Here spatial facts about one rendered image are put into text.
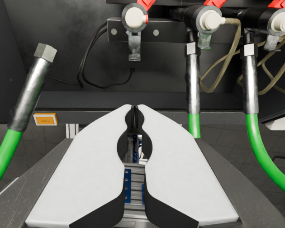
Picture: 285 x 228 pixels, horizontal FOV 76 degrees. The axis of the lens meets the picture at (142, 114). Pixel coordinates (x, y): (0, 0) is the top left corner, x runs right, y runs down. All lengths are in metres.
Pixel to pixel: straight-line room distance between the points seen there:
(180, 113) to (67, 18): 0.37
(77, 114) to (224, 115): 0.38
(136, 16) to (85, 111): 0.32
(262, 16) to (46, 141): 1.84
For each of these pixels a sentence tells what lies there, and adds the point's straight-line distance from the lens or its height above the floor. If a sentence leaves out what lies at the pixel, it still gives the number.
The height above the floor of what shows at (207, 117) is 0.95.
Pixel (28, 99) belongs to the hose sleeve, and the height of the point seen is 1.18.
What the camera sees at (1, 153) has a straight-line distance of 0.23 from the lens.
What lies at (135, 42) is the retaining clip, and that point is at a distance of 0.22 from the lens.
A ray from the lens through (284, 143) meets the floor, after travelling 2.31.
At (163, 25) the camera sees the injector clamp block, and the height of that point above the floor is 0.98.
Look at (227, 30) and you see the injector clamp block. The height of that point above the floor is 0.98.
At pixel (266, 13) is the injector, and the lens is 0.27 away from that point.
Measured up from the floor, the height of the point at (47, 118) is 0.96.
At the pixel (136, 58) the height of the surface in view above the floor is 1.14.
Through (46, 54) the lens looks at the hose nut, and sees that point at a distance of 0.23.
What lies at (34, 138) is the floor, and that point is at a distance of 1.95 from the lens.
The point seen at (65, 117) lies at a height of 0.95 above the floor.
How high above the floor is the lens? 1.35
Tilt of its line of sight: 59 degrees down
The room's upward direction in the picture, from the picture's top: 176 degrees clockwise
